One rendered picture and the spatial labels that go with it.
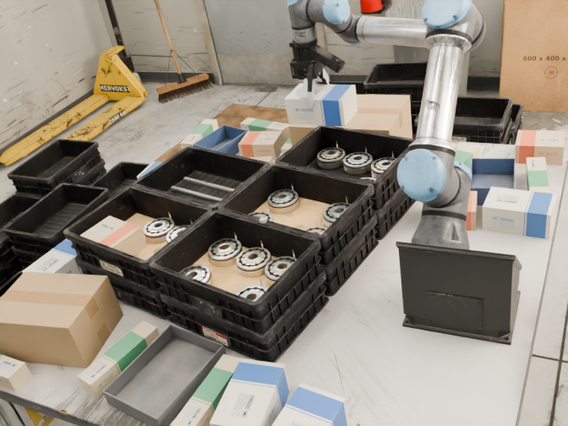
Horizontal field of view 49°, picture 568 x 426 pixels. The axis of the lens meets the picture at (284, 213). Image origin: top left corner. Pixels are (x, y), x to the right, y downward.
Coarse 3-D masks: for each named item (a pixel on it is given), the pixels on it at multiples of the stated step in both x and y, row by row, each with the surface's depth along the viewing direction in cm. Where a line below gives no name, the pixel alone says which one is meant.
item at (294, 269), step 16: (256, 224) 183; (176, 240) 183; (160, 256) 178; (304, 256) 166; (160, 272) 173; (176, 272) 170; (288, 272) 162; (208, 288) 162; (272, 288) 158; (240, 304) 157; (256, 304) 154
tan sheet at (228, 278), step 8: (208, 256) 191; (272, 256) 185; (200, 264) 188; (208, 264) 188; (216, 272) 184; (224, 272) 183; (232, 272) 182; (216, 280) 181; (224, 280) 180; (232, 280) 179; (240, 280) 179; (248, 280) 178; (256, 280) 177; (264, 280) 177; (224, 288) 177; (232, 288) 176; (240, 288) 176
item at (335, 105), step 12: (300, 84) 211; (288, 96) 203; (324, 96) 199; (336, 96) 197; (348, 96) 199; (288, 108) 204; (300, 108) 202; (312, 108) 200; (324, 108) 198; (336, 108) 196; (348, 108) 200; (288, 120) 207; (300, 120) 205; (312, 120) 203; (324, 120) 201; (336, 120) 199; (348, 120) 201
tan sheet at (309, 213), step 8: (304, 200) 208; (312, 200) 207; (264, 208) 208; (304, 208) 204; (312, 208) 203; (320, 208) 203; (272, 216) 203; (280, 216) 202; (288, 216) 202; (296, 216) 201; (304, 216) 200; (312, 216) 199; (320, 216) 199; (288, 224) 198; (296, 224) 197; (304, 224) 197; (312, 224) 196; (320, 224) 195
